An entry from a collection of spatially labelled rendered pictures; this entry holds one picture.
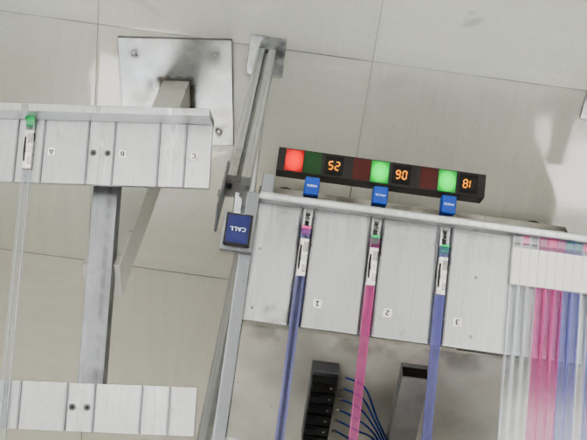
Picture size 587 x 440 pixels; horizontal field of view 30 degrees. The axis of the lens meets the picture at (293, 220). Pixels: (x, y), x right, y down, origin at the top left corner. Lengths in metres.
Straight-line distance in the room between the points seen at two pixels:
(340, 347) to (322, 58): 0.70
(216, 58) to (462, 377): 0.88
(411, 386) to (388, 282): 0.32
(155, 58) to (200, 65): 0.10
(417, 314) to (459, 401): 0.39
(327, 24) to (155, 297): 0.82
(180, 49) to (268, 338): 0.73
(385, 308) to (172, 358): 1.18
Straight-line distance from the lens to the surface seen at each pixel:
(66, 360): 2.88
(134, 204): 1.91
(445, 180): 1.79
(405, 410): 2.03
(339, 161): 1.78
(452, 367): 2.03
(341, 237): 1.73
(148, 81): 2.46
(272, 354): 2.02
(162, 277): 2.69
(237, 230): 1.68
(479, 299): 1.75
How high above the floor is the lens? 2.26
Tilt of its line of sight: 62 degrees down
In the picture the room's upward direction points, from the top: 174 degrees counter-clockwise
